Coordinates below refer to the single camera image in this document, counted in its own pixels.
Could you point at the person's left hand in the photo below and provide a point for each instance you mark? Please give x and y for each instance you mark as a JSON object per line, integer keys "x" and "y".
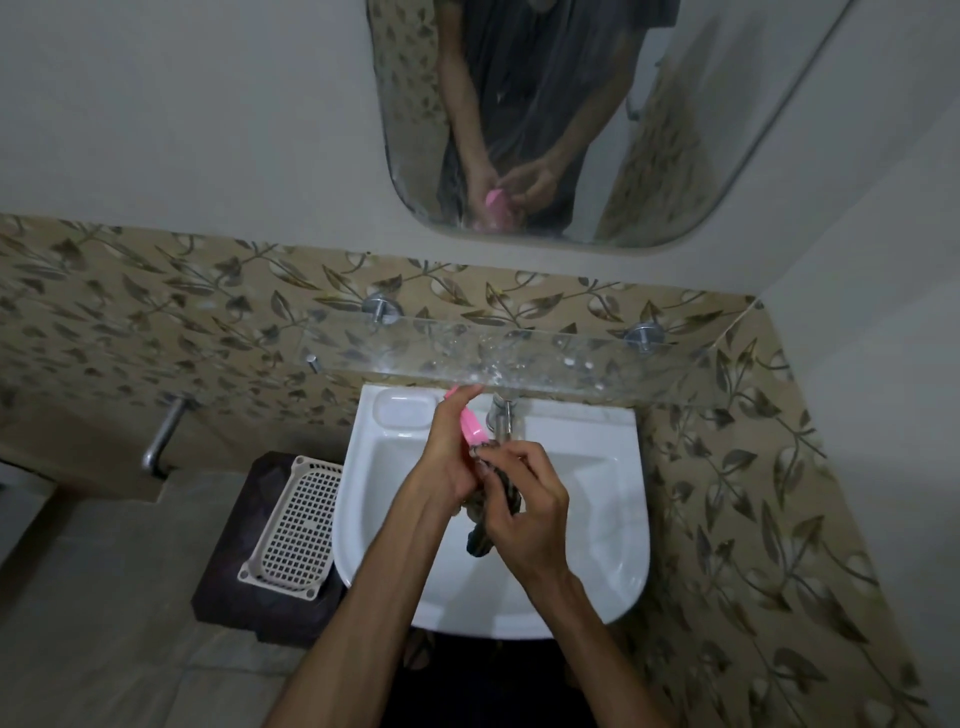
{"x": 442, "y": 469}

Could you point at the person's right hand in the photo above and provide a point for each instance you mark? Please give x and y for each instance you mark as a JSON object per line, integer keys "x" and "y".
{"x": 536, "y": 517}

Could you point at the person's right thumb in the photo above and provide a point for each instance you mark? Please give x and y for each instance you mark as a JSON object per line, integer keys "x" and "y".
{"x": 499, "y": 495}

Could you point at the person's left fingers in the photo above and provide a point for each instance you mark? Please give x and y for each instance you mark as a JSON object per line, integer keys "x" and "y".
{"x": 454, "y": 409}

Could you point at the pink plastic brush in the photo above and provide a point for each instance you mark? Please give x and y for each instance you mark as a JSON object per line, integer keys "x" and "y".
{"x": 472, "y": 429}

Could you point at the dark patterned cloth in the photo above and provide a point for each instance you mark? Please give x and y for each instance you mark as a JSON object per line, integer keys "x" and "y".
{"x": 480, "y": 536}

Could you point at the person's left forearm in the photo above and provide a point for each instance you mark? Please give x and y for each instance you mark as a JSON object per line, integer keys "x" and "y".
{"x": 375, "y": 615}

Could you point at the person's right forearm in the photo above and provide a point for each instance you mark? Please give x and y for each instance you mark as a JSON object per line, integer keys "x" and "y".
{"x": 592, "y": 652}

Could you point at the chrome faucet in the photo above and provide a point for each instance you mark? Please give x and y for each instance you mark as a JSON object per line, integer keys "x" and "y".
{"x": 502, "y": 416}

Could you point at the white ceramic sink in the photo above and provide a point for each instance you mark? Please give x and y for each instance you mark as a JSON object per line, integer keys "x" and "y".
{"x": 592, "y": 510}

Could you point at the dark trousers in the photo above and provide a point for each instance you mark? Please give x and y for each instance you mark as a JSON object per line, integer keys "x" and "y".
{"x": 487, "y": 686}

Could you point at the white plastic basket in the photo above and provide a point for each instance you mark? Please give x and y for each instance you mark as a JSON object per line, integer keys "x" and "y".
{"x": 296, "y": 529}

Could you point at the dark brown stool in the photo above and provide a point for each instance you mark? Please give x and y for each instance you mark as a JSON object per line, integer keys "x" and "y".
{"x": 232, "y": 555}

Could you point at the metal towel bar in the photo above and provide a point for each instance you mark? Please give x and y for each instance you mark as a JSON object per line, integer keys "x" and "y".
{"x": 161, "y": 439}

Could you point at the glass wall shelf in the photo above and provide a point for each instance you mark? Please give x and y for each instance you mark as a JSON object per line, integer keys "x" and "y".
{"x": 540, "y": 360}

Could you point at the chrome shelf mount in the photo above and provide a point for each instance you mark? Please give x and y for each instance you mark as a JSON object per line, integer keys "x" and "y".
{"x": 643, "y": 337}
{"x": 381, "y": 308}

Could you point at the small metal wall peg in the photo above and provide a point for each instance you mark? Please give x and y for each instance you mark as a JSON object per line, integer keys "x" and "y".
{"x": 313, "y": 364}

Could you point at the wall mirror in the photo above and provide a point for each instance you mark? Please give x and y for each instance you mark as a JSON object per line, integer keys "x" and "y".
{"x": 600, "y": 112}

